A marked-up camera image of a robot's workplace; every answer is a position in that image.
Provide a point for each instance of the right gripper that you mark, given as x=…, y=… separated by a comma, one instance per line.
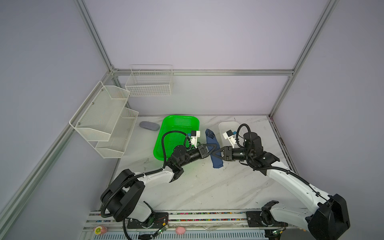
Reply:
x=227, y=153

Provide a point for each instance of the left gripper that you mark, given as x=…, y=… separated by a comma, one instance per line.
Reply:
x=202, y=151

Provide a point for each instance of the dark blue paper napkin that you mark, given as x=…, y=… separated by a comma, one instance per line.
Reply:
x=213, y=145

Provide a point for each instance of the green plastic basket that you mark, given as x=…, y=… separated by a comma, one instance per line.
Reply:
x=185, y=124

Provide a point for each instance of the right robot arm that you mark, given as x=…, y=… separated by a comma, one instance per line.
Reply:
x=325, y=216

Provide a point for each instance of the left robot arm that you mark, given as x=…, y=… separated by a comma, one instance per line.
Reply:
x=122, y=199

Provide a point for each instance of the white rectangular tray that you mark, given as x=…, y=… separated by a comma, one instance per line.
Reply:
x=225, y=126

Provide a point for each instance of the grey oval pouch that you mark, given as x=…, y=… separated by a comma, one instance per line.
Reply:
x=149, y=126

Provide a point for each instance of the pink toy ball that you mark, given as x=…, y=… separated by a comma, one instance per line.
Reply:
x=180, y=230

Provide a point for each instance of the white mesh two-tier shelf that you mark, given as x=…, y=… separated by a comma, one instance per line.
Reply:
x=105, y=121

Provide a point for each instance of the pink green toy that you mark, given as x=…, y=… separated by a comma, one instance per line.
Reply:
x=100, y=230

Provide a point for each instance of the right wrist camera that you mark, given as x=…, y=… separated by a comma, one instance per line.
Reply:
x=231, y=137

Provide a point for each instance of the white wire basket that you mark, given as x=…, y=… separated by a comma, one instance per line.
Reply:
x=150, y=80

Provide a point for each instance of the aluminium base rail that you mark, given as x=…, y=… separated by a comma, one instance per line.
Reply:
x=200, y=225

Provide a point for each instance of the aluminium frame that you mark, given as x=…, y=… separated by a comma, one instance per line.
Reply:
x=18, y=202

